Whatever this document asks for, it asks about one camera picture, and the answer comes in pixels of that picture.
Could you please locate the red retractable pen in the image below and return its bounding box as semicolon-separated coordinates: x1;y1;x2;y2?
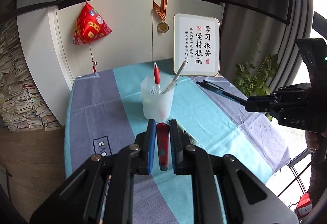
153;62;161;94

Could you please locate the gold medal with ribbon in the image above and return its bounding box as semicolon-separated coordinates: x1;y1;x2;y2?
153;0;169;33

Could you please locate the pile of stacked papers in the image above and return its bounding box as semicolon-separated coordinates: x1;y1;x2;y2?
1;19;62;132

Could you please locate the blue grey tablecloth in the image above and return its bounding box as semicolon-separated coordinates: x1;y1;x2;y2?
64;58;292;224

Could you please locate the frosted plastic pen cup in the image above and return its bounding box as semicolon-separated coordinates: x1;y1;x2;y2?
141;75;175;123

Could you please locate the green potted plant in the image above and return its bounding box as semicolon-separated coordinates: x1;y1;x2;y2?
233;53;279;122

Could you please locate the white slim pen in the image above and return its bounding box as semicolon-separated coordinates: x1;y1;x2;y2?
160;60;188;95

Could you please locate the black retractable pen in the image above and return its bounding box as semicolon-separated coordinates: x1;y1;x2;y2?
196;80;247;106

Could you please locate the framed calligraphy sign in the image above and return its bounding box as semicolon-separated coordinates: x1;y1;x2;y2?
173;13;221;77

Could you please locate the person hand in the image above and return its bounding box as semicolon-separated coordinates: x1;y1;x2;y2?
305;131;327;153

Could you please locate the red utility knife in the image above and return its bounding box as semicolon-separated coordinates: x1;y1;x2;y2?
156;123;170;171

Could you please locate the red hanging zongzi ornament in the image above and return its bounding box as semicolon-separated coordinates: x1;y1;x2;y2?
73;2;112;73

